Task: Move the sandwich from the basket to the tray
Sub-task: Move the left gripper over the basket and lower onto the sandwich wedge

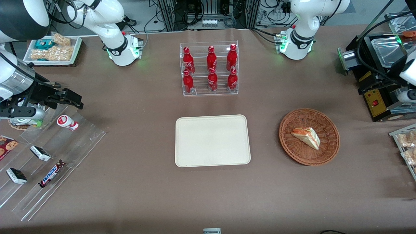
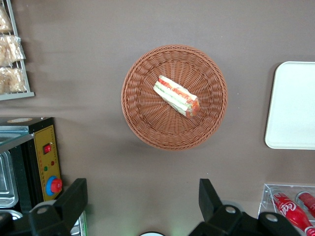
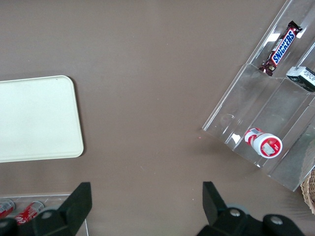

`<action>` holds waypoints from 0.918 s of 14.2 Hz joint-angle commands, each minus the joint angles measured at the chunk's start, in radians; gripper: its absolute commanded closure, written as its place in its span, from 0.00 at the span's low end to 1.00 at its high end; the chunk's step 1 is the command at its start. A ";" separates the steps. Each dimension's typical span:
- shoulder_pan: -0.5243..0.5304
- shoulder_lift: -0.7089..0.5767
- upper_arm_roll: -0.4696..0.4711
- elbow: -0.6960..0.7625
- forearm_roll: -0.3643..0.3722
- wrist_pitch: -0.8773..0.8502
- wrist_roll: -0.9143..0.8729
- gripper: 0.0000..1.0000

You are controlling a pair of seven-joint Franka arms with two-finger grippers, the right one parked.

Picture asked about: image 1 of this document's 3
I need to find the small wicker coaster basket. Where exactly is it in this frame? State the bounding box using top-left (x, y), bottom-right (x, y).
top-left (8, 118), bottom-right (44, 131)

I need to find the brown snickers bar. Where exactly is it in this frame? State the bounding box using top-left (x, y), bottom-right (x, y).
top-left (38, 160), bottom-right (66, 188)

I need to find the aluminium equipment rack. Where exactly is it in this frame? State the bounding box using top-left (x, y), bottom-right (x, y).
top-left (157, 0), bottom-right (261, 32)

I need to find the red cola bottle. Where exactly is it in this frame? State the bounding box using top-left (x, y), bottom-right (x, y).
top-left (227, 68), bottom-right (238, 91)
top-left (183, 70), bottom-right (195, 94)
top-left (183, 47), bottom-right (195, 74)
top-left (208, 67), bottom-right (218, 92)
top-left (227, 44), bottom-right (238, 71)
top-left (207, 46), bottom-right (217, 70)

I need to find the grey tray with snacks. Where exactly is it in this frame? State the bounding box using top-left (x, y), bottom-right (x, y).
top-left (389, 123), bottom-right (416, 181)

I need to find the brown wicker basket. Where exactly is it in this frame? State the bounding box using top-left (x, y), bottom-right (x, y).
top-left (279, 108), bottom-right (341, 166)

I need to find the clear bag of snacks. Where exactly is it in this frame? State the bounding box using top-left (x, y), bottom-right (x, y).
top-left (401, 148), bottom-right (416, 165)
top-left (397, 130), bottom-right (416, 149)

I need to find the black food warmer machine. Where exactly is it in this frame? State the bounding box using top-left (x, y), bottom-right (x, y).
top-left (337, 0), bottom-right (416, 123)

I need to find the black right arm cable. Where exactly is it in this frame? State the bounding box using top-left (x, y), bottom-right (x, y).
top-left (0, 52), bottom-right (62, 89)

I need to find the steel food pan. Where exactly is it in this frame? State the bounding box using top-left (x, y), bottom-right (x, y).
top-left (370, 36), bottom-right (409, 69)

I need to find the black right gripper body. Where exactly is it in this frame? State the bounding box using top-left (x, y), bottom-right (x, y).
top-left (23, 75), bottom-right (67, 110)

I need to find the clear acrylic stepped display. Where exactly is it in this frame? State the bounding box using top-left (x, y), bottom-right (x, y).
top-left (0, 103), bottom-right (107, 222)

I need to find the clear acrylic bottle rack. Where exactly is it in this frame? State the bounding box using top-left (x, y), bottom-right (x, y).
top-left (179, 41), bottom-right (239, 97)

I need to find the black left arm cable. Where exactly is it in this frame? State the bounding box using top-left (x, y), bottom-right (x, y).
top-left (356, 13), bottom-right (405, 85)

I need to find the beige plastic tray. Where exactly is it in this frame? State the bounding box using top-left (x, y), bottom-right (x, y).
top-left (175, 114), bottom-right (252, 168)

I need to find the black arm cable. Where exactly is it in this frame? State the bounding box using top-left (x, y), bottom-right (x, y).
top-left (0, 52), bottom-right (62, 89)
top-left (356, 13), bottom-right (405, 85)

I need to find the white red yogurt bottle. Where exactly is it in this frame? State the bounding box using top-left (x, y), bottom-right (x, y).
top-left (57, 114), bottom-right (79, 131)

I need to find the large nut snack bag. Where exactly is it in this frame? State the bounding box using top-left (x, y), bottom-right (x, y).
top-left (30, 45), bottom-right (74, 62)

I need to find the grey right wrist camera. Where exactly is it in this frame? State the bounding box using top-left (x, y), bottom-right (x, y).
top-left (0, 107), bottom-right (46, 121)

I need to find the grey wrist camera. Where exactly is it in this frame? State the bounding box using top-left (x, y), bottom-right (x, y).
top-left (0, 107), bottom-right (46, 121)
top-left (397, 90), bottom-right (416, 104)

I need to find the triangle sandwich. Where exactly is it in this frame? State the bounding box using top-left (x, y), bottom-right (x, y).
top-left (291, 127), bottom-right (321, 151)

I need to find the red cookie pack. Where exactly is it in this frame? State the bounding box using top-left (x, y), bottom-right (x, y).
top-left (0, 135), bottom-right (19, 161)

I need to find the teal snack packet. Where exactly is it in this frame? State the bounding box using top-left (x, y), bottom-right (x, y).
top-left (34, 39), bottom-right (54, 50)

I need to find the small nut snack bag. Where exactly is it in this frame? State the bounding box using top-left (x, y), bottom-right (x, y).
top-left (52, 32), bottom-right (72, 47)

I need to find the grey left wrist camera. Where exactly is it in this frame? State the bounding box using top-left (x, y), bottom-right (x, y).
top-left (397, 90), bottom-right (416, 104)

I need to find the white snack tray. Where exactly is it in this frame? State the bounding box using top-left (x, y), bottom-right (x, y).
top-left (23, 35), bottom-right (83, 66)

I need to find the black white snack bar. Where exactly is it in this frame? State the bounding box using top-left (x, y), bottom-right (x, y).
top-left (30, 145), bottom-right (51, 162)
top-left (6, 167), bottom-right (28, 185)

